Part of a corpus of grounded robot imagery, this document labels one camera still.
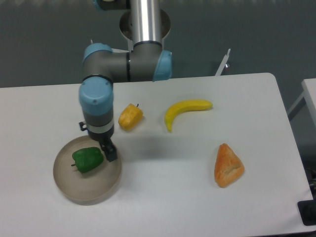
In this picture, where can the yellow bell pepper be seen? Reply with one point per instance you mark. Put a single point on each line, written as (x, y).
(130, 117)

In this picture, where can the green bell pepper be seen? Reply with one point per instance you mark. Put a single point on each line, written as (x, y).
(87, 159)

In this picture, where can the yellow banana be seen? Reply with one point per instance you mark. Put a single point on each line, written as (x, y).
(184, 106)

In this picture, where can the white side table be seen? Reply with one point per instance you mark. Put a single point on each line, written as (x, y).
(307, 97)

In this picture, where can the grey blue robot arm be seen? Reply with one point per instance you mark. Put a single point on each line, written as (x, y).
(102, 67)

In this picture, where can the orange croissant bread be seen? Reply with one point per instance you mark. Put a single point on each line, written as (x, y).
(228, 166)

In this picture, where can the black device at edge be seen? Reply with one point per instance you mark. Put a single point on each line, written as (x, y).
(307, 209)

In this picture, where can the beige round plate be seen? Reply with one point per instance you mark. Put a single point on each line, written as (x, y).
(88, 188)

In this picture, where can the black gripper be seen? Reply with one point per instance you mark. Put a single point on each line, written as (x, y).
(101, 131)

